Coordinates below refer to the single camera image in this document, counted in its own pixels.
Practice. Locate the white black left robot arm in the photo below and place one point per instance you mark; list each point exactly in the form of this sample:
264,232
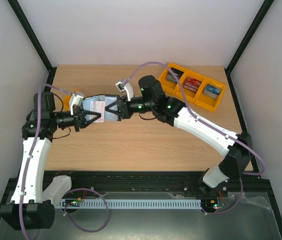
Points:
31,206

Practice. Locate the yellow three-compartment tray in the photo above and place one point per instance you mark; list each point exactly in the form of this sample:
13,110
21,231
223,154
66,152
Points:
199,89

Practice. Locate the small yellow plastic bin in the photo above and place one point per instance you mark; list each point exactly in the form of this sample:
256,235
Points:
66,102

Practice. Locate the blue card stack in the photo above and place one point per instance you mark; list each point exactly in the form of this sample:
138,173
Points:
212,91

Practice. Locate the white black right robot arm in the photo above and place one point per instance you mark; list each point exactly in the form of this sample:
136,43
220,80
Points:
234,147

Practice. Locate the white pink credit card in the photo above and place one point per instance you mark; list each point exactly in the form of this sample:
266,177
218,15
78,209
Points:
98,107

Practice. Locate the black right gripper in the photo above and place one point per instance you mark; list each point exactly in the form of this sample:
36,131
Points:
123,109

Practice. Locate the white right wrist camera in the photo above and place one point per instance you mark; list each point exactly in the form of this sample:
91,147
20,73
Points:
124,86

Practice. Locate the black aluminium frame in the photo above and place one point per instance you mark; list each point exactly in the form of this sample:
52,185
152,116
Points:
154,181

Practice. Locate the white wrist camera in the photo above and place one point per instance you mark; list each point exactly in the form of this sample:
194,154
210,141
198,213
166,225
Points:
124,86
75,100

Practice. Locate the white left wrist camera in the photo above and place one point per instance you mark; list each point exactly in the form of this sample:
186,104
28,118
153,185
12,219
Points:
75,100

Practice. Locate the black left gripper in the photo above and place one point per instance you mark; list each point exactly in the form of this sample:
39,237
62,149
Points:
80,120

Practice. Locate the white slotted cable duct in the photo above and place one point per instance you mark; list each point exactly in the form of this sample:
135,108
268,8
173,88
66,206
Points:
138,204

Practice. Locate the red card stack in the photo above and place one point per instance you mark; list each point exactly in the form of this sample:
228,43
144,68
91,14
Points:
192,84

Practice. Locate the black card stack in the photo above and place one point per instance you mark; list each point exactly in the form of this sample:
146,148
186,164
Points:
173,75

